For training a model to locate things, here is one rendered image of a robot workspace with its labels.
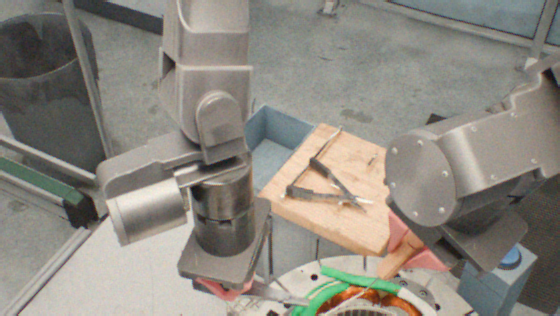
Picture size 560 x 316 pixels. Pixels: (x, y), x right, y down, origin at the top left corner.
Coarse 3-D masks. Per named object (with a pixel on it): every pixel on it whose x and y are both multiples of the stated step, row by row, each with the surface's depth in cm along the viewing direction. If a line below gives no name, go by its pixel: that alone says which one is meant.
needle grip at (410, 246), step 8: (408, 240) 53; (416, 240) 53; (400, 248) 53; (408, 248) 53; (416, 248) 52; (392, 256) 55; (400, 256) 54; (408, 256) 53; (384, 264) 56; (392, 264) 55; (400, 264) 54; (384, 272) 56; (392, 272) 55
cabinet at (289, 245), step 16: (272, 224) 99; (288, 224) 96; (272, 240) 102; (288, 240) 99; (304, 240) 97; (320, 240) 94; (272, 256) 105; (288, 256) 102; (304, 256) 100; (320, 256) 97; (336, 256) 95; (384, 256) 94; (272, 272) 109
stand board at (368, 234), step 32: (320, 128) 104; (288, 160) 99; (320, 160) 99; (352, 160) 99; (384, 160) 99; (320, 192) 94; (352, 192) 94; (384, 192) 94; (320, 224) 90; (352, 224) 90; (384, 224) 90
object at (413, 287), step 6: (396, 282) 79; (408, 282) 79; (414, 282) 79; (408, 288) 79; (414, 288) 79; (420, 288) 79; (426, 288) 79; (426, 294) 78; (426, 300) 77; (432, 300) 77; (294, 306) 77; (432, 306) 77; (288, 312) 76
